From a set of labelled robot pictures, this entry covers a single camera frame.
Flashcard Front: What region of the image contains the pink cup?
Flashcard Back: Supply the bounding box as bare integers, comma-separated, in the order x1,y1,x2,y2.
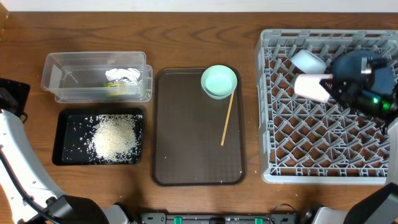
294,74,333,103

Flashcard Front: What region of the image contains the dark blue plate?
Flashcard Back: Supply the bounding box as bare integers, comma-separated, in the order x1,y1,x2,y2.
330,50,394,95

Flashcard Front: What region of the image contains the light blue bowl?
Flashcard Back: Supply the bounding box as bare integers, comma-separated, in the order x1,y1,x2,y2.
290,50,326,74

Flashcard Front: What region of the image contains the yellow green snack wrapper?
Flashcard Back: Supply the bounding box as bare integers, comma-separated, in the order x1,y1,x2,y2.
104,80,144,96

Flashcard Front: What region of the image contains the pile of rice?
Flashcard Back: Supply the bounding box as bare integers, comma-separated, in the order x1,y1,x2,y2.
65,114,143,164

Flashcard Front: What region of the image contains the mint green bowl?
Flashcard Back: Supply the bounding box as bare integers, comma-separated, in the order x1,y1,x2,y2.
201,65,238,100

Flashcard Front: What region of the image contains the wooden chopstick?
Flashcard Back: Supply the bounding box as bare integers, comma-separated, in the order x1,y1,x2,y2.
221,92,234,146

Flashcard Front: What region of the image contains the white tissue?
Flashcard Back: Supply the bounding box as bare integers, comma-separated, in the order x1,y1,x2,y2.
105,68,141,85

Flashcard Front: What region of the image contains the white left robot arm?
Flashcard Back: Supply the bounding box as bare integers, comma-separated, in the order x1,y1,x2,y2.
1,78,134,224

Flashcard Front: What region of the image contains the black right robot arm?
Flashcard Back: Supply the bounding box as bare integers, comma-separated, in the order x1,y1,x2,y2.
294,74,397,223

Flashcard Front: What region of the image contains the grey plastic dishwasher rack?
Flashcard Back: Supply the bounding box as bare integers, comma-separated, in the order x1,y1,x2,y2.
255,29,397,185

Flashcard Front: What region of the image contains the clear plastic bin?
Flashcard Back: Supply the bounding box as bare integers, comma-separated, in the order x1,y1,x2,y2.
41,52,153,103

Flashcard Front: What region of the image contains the black rectangular tray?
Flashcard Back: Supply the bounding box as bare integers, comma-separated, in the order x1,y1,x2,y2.
52,108,144,166

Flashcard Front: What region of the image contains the brown serving tray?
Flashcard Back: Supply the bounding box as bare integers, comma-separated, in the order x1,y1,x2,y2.
151,68,246,187

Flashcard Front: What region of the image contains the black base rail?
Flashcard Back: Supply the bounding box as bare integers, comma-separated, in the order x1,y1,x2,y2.
139,213,298,224

